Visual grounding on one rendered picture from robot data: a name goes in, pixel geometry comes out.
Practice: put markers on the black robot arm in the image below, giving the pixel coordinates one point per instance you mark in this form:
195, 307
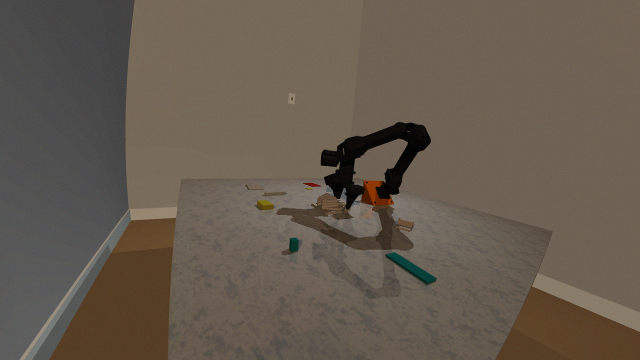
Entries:
355, 147

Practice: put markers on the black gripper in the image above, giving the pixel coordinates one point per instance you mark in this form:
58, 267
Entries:
352, 190

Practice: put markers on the dark green flat bar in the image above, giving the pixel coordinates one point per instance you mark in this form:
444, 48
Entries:
411, 268

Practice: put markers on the olive yellow rectangular block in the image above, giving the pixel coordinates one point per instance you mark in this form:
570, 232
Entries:
265, 204

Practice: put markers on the green rectangular block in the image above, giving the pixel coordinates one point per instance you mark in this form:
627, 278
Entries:
293, 244

